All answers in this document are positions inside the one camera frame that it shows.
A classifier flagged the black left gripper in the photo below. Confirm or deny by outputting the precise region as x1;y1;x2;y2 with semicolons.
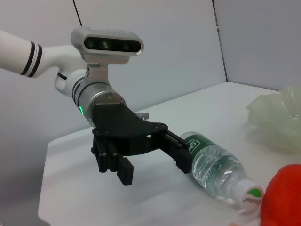
90;102;193;186

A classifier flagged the clear water bottle green label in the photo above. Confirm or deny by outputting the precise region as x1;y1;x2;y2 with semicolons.
180;131;264;216

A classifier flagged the translucent wavy glass fruit plate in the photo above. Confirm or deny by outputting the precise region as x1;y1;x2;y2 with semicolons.
246;86;301;155

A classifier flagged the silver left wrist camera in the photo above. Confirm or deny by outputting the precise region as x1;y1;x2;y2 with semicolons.
71;26;144;83

